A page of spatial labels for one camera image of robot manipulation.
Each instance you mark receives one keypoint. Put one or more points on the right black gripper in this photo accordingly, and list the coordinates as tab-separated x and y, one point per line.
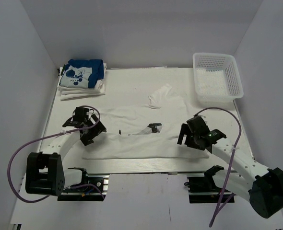
185	130

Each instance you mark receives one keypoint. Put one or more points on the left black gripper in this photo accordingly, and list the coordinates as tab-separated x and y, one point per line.
88	139

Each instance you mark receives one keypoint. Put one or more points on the white t shirt robot print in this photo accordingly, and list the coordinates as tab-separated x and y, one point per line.
144	131

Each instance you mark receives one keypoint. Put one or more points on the blue white t shirt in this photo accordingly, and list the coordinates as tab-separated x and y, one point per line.
85	74

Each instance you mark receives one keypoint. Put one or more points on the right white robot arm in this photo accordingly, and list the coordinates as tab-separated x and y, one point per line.
261	186

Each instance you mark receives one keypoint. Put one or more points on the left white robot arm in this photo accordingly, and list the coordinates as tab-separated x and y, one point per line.
45	174

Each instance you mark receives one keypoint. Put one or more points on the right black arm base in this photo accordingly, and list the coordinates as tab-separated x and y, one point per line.
202	189

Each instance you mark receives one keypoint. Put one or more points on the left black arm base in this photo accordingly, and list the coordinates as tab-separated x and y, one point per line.
88	189

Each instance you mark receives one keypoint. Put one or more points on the folded white t shirt stack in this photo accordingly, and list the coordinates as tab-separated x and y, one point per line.
72	93

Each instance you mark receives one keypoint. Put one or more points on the white plastic basket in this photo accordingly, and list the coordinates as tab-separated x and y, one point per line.
216	78

